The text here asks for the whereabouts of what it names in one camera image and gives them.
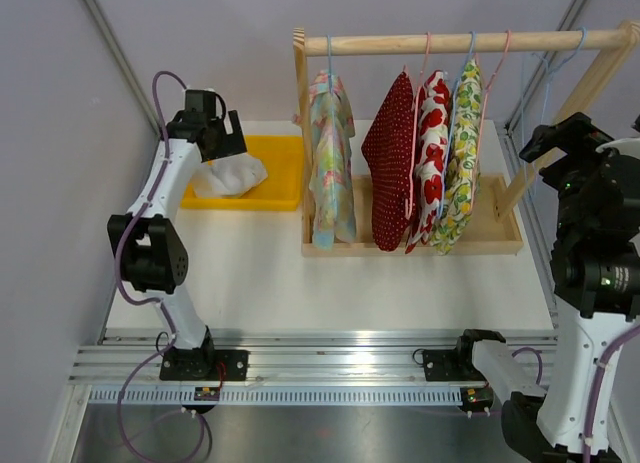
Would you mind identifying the white skirt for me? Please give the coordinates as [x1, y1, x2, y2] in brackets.
[191, 153, 268, 198]

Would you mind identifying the blue wire hanger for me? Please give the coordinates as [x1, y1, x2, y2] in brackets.
[310, 34, 348, 104]
[437, 31, 477, 218]
[508, 26, 589, 131]

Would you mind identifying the lemon print skirt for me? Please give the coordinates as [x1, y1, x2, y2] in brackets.
[430, 56, 485, 255]

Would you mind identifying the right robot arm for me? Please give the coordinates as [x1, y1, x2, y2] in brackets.
[453, 112, 639, 462]

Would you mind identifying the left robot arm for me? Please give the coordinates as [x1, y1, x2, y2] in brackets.
[107, 89, 248, 382]

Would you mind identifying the yellow plastic tray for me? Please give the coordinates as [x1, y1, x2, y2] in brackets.
[181, 135, 304, 211]

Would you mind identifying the wooden clothes rack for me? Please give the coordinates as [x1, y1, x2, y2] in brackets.
[293, 21, 639, 256]

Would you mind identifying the pastel floral garment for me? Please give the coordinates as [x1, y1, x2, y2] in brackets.
[309, 69, 357, 251]

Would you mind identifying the red poppy print garment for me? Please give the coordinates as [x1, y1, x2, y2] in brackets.
[405, 70, 450, 254]

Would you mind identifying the red polka dot garment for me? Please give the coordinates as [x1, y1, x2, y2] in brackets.
[361, 71, 415, 252]

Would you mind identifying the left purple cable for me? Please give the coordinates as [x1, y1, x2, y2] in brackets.
[113, 71, 189, 309]

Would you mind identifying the aluminium rail frame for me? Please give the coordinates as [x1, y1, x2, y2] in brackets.
[49, 122, 616, 463]

